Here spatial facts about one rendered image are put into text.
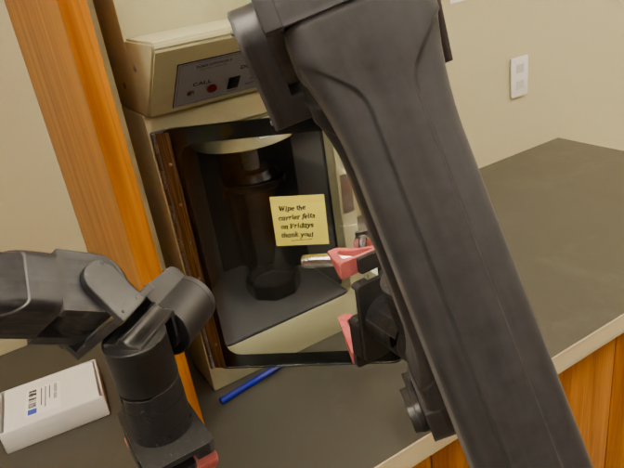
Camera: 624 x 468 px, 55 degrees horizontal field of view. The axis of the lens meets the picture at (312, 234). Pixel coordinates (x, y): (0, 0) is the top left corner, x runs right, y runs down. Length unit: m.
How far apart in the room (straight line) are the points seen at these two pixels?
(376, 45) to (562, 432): 0.17
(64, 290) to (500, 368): 0.37
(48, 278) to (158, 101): 0.35
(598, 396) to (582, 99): 1.15
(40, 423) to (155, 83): 0.58
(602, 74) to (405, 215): 2.02
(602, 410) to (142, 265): 0.93
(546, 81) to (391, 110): 1.80
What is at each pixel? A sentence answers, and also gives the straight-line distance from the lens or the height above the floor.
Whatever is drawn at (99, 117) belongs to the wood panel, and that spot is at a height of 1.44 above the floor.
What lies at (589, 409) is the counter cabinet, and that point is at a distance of 1.30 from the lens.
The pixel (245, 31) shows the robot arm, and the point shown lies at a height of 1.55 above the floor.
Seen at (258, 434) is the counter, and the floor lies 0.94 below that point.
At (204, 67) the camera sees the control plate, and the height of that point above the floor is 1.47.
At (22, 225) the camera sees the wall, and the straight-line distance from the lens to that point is 1.31.
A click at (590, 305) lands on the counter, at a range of 1.20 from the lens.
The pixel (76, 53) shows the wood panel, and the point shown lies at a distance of 0.74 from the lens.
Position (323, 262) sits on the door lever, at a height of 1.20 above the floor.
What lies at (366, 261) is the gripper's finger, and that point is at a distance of 0.68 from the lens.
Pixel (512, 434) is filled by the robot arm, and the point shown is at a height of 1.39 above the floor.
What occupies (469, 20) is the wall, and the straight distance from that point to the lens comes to 1.76.
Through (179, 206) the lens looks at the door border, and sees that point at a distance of 0.88.
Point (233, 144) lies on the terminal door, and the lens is 0.82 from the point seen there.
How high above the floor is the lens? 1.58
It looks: 25 degrees down
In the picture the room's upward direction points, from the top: 9 degrees counter-clockwise
